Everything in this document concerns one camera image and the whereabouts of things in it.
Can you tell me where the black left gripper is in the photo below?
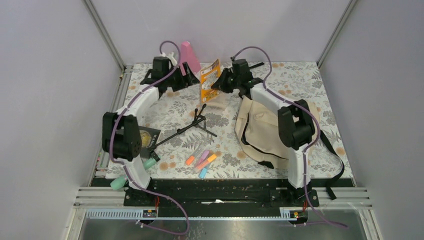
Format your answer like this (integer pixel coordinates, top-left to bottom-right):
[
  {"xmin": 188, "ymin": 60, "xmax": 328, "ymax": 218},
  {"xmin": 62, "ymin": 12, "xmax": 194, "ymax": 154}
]
[{"xmin": 164, "ymin": 62, "xmax": 200, "ymax": 92}]

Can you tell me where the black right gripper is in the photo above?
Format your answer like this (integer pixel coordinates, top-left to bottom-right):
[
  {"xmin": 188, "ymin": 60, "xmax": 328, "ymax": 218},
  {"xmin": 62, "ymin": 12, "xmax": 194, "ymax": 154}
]
[{"xmin": 211, "ymin": 68, "xmax": 241, "ymax": 94}]

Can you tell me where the orange activity book box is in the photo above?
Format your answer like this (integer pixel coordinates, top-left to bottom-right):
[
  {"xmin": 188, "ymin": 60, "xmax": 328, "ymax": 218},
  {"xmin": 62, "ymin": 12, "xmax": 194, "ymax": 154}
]
[{"xmin": 199, "ymin": 59, "xmax": 222, "ymax": 104}]

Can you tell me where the cream canvas backpack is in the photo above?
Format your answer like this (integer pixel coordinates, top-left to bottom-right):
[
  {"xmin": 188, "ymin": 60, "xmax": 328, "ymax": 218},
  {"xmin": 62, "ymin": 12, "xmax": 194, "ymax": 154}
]
[{"xmin": 234, "ymin": 97, "xmax": 336, "ymax": 198}]

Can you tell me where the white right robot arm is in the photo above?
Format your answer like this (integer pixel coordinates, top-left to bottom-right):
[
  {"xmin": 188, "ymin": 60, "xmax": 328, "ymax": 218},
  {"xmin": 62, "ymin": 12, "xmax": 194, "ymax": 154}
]
[{"xmin": 211, "ymin": 59, "xmax": 316, "ymax": 206}]

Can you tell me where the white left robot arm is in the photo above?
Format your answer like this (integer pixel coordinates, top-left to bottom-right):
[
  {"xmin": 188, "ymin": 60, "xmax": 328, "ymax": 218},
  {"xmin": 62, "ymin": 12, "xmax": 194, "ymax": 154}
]
[{"xmin": 102, "ymin": 54, "xmax": 200, "ymax": 206}]

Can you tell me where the pink cone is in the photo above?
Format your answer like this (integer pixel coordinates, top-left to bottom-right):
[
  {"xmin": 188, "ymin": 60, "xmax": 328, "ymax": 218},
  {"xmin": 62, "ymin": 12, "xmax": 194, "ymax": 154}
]
[{"xmin": 179, "ymin": 41, "xmax": 201, "ymax": 75}]

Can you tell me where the black folding tripod stand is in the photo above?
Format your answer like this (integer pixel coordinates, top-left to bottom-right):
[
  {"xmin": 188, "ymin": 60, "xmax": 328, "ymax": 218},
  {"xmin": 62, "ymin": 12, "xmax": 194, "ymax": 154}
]
[{"xmin": 148, "ymin": 103, "xmax": 218, "ymax": 162}]

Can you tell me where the floral patterned table mat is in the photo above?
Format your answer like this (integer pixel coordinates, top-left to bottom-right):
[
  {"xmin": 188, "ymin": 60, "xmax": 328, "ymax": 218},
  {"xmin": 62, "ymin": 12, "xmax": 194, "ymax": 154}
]
[{"xmin": 105, "ymin": 61, "xmax": 354, "ymax": 180}]

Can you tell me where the black notebook gold emblem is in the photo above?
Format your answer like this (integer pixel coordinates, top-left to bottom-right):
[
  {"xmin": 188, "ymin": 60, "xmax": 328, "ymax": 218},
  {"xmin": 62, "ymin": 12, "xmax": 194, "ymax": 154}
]
[{"xmin": 138, "ymin": 126, "xmax": 161, "ymax": 159}]

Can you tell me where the pink highlighter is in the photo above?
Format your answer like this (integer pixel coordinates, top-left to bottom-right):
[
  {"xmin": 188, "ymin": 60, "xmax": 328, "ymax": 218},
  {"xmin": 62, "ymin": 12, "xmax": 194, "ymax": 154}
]
[{"xmin": 195, "ymin": 150, "xmax": 210, "ymax": 167}]

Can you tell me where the orange yellow highlighter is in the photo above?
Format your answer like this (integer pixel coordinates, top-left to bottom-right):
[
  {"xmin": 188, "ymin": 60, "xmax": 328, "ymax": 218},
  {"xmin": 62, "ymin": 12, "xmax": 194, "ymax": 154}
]
[{"xmin": 194, "ymin": 154, "xmax": 217, "ymax": 173}]

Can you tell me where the light blue highlighter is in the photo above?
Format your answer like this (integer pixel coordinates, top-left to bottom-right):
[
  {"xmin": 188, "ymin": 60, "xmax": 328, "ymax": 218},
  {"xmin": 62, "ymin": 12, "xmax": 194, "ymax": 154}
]
[{"xmin": 198, "ymin": 167, "xmax": 208, "ymax": 179}]

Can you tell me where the mint green tube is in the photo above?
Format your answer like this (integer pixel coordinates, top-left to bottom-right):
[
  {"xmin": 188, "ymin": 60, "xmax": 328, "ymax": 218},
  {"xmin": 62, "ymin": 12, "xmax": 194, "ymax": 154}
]
[{"xmin": 110, "ymin": 157, "xmax": 157, "ymax": 190}]

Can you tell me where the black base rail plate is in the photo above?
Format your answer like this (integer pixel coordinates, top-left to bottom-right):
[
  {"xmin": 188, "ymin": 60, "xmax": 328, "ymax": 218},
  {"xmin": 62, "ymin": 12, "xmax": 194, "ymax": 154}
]
[{"xmin": 111, "ymin": 179, "xmax": 353, "ymax": 218}]

